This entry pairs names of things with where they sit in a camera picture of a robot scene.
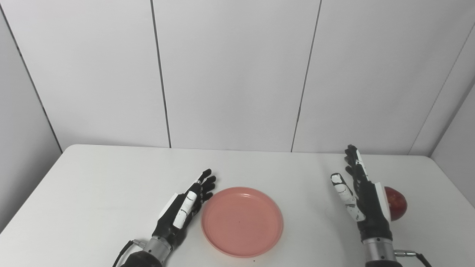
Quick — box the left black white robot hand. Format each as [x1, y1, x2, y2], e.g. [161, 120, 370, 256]
[152, 169, 217, 246]

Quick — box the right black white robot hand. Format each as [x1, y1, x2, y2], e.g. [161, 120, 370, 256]
[331, 145, 393, 242]

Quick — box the red apple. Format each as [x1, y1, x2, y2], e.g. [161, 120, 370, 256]
[384, 186, 408, 222]

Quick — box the pink round plate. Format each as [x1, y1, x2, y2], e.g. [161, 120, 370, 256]
[201, 187, 284, 258]

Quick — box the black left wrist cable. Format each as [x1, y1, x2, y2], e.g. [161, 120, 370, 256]
[112, 240, 147, 267]

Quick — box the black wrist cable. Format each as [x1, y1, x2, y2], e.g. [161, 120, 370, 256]
[394, 250, 434, 267]
[112, 240, 147, 267]

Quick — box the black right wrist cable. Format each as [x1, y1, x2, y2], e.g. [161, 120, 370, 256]
[394, 250, 434, 267]

